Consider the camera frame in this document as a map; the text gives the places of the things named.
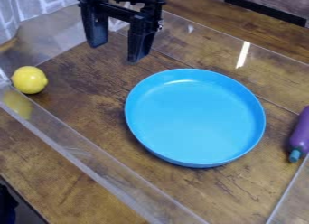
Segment clear acrylic enclosure wall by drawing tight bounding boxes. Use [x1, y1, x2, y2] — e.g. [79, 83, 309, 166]
[0, 6, 309, 224]

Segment purple toy eggplant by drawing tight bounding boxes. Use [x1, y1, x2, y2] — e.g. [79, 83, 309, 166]
[289, 106, 309, 163]

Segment blue round plastic tray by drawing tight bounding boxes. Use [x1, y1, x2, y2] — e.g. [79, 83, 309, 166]
[124, 69, 266, 168]

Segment dark baseboard strip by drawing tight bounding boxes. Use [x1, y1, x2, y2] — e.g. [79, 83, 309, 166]
[223, 0, 306, 27]

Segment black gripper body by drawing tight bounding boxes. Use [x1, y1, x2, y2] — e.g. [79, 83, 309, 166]
[79, 0, 166, 23]

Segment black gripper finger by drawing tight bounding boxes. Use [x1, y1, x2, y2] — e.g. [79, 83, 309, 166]
[80, 4, 108, 48]
[128, 14, 159, 62]

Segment grey white patterned curtain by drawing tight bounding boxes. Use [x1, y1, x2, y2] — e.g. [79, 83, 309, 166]
[0, 0, 77, 45]

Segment yellow lemon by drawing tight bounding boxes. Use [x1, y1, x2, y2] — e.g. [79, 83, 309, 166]
[11, 66, 48, 94]

